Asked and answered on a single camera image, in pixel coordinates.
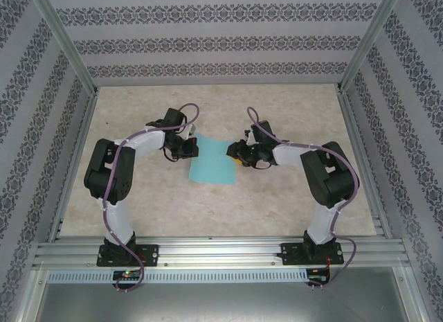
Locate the right arm's black base plate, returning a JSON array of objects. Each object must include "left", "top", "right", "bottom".
[{"left": 280, "top": 242, "right": 344, "bottom": 267}]

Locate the wide grooved aluminium rail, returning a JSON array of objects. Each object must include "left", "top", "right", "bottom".
[{"left": 33, "top": 235, "right": 411, "bottom": 269}]

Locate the arm's purple cable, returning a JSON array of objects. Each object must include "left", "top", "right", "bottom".
[
  {"left": 246, "top": 106, "right": 361, "bottom": 292},
  {"left": 102, "top": 102, "right": 201, "bottom": 294}
]

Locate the slotted grey cable duct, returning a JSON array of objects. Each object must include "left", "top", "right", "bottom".
[{"left": 46, "top": 268, "right": 309, "bottom": 283}]

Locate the turquoise cloth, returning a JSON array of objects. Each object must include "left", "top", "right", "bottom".
[{"left": 188, "top": 134, "right": 238, "bottom": 185}]

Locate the left arm's black base plate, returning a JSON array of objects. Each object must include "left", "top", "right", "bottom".
[{"left": 96, "top": 244, "right": 161, "bottom": 268}]

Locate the aluminium frame post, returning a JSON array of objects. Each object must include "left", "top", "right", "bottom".
[
  {"left": 29, "top": 0, "right": 100, "bottom": 96},
  {"left": 336, "top": 0, "right": 406, "bottom": 94}
]

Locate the aluminium side rail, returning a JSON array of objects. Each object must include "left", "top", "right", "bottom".
[
  {"left": 48, "top": 89, "right": 100, "bottom": 242},
  {"left": 337, "top": 91, "right": 394, "bottom": 239}
]

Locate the right arm's purple cable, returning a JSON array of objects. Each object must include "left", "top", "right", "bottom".
[{"left": 246, "top": 106, "right": 361, "bottom": 292}]

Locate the left arm's purple cable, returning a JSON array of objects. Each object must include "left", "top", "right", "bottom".
[{"left": 102, "top": 102, "right": 201, "bottom": 294}]

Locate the grey sheet metal tray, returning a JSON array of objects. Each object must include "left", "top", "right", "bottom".
[{"left": 20, "top": 268, "right": 426, "bottom": 322}]

